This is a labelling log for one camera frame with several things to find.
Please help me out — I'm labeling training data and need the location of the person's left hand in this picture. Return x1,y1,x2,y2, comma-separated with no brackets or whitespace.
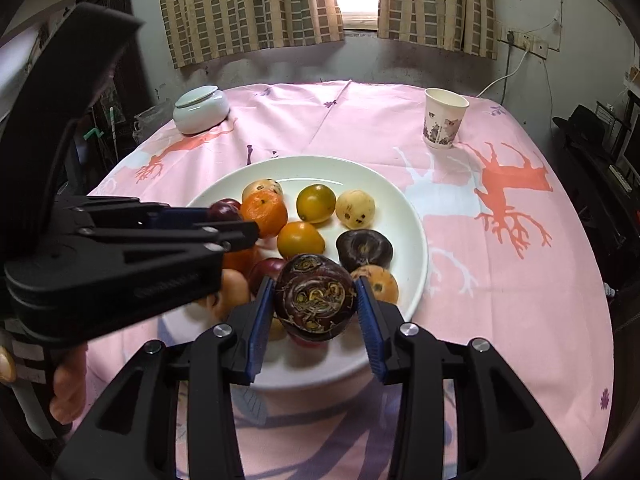
50,342,89,426

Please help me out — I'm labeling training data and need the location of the striped pepino melon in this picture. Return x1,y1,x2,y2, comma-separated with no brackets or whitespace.
207,269,251,322

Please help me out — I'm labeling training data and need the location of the pink printed tablecloth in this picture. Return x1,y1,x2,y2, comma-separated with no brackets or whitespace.
85,80,616,480

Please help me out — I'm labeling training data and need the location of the brown wrinkled passion fruit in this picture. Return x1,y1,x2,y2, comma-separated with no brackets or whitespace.
272,254,357,343

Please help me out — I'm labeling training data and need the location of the tangerine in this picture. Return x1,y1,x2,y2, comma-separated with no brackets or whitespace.
240,192,289,239
222,245,263,273

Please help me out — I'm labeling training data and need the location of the yellow fruit with dark hollow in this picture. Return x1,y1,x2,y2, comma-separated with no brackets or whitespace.
350,265,399,305

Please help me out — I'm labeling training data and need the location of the pale yellow spotted fruit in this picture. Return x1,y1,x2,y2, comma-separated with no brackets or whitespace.
242,179,284,203
335,189,376,229

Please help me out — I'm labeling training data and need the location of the white lidded jar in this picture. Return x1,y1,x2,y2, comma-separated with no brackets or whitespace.
172,85,231,136

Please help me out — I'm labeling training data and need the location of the printed paper cup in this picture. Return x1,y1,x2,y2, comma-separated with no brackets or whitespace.
423,88,470,151

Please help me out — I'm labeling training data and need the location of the checked beige curtain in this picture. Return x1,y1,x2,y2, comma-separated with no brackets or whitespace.
155,0,346,68
376,0,498,60

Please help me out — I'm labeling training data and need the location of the wall power socket strip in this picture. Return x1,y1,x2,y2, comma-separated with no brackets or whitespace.
500,30,563,61

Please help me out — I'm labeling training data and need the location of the clear plastic container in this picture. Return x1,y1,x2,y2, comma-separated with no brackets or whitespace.
134,107,173,141

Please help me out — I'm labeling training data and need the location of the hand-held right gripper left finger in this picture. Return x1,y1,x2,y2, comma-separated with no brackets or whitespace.
52,275,276,480

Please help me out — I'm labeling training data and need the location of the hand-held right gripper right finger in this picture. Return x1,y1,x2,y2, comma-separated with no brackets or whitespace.
354,276,583,480

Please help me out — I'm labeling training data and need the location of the black hat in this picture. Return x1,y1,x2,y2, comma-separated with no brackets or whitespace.
552,104,613,146

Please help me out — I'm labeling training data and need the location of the yellow-green round fruit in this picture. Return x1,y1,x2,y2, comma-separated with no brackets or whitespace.
296,184,336,224

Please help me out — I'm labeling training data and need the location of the white oval plate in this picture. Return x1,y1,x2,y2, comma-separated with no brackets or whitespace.
162,156,430,392

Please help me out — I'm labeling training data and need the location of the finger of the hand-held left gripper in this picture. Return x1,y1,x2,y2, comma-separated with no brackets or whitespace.
75,220,261,266
56,196,245,229

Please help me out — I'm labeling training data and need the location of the dark purple wrinkled fruit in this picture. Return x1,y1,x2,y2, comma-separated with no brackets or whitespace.
335,230,394,267

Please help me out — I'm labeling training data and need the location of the white power cable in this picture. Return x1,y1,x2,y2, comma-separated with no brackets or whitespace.
475,47,531,98

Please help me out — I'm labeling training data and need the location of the orange-yellow round fruit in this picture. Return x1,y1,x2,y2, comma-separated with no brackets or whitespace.
276,221,326,257

